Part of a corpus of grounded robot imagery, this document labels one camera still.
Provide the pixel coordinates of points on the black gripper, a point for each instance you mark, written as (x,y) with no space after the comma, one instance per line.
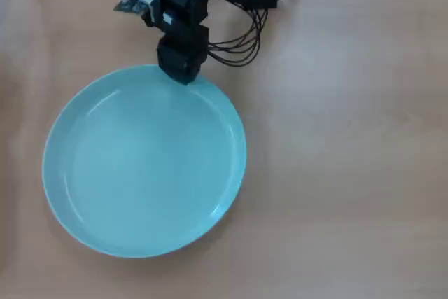
(182,54)

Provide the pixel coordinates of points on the green round shallow bowl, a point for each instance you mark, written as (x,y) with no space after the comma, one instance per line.
(143,162)

